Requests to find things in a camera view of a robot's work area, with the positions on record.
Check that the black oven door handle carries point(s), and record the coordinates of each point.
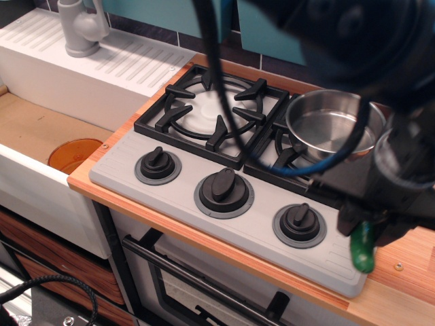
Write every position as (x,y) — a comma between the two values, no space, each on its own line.
(145,248)

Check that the black stove knob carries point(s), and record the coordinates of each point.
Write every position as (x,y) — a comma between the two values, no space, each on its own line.
(299,226)
(224,195)
(157,167)

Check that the black left stove knob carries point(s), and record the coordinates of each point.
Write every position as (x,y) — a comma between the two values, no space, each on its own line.
(157,167)

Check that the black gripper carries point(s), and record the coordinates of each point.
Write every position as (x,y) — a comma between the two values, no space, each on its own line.
(397,176)

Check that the teal cabinet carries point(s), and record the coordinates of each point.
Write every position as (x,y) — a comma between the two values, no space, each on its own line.
(260,36)
(177,15)

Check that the black left burner grate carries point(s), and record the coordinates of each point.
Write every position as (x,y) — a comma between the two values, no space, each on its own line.
(188,119)

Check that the grey toy stove top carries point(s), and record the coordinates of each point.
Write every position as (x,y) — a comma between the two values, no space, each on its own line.
(328,264)

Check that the green toy pickle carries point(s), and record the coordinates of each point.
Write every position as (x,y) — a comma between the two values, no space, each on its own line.
(362,247)

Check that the black burner grate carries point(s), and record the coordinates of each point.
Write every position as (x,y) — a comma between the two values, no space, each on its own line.
(188,119)
(275,149)

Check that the orange plastic plate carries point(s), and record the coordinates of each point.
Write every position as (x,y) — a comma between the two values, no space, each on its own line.
(68,156)

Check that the black right stove knob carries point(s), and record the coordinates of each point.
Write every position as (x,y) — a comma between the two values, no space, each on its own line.
(299,226)

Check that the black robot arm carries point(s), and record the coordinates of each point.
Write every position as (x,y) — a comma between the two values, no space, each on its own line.
(383,51)

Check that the grey toy faucet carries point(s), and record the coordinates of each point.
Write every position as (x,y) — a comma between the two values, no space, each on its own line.
(83,31)

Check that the white toy sink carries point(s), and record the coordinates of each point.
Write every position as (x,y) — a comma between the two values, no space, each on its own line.
(49,98)

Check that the oven door with window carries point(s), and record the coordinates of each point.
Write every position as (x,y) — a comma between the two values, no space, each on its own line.
(187,286)

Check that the black right burner grate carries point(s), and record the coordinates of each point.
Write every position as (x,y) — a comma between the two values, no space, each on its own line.
(275,149)

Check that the wood grain drawer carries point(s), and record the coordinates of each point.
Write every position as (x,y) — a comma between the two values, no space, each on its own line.
(40,252)

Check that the teal cabinet right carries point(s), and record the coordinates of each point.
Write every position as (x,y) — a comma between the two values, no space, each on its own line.
(260,36)

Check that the stainless steel pot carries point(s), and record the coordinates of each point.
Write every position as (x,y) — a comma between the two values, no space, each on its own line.
(319,122)

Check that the teal cabinet left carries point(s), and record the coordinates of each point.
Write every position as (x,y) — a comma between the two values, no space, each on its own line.
(177,15)

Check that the black middle stove knob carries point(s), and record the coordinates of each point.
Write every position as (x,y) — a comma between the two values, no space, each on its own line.
(224,195)

